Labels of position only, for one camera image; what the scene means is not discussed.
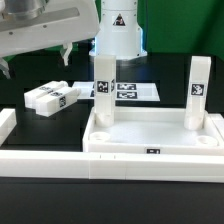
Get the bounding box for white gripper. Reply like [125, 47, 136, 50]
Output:
[0, 0, 99, 79]

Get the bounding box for white desk top tray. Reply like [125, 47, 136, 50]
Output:
[83, 107, 224, 156]

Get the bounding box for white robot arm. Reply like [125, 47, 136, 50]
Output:
[0, 0, 147, 76]

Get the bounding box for white left fence block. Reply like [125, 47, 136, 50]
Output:
[0, 108, 17, 146]

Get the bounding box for white fence block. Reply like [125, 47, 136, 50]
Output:
[0, 108, 17, 146]
[210, 114, 224, 139]

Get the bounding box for marker tag sheet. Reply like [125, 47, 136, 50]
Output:
[73, 81, 160, 102]

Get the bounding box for white front fence bar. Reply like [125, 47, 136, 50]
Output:
[0, 150, 224, 183]

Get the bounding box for white right fence block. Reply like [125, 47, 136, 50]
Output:
[210, 114, 224, 139]

